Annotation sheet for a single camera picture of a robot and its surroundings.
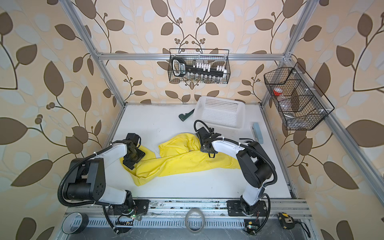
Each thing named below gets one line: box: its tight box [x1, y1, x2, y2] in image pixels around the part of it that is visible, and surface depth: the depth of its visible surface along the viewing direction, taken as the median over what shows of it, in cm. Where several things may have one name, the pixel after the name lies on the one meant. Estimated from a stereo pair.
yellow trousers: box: [120, 133, 241, 186], surface depth 89 cm
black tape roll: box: [61, 211, 89, 235], surface depth 72 cm
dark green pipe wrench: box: [178, 108, 195, 122], surface depth 114 cm
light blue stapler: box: [250, 122, 264, 144], surface depth 101 cm
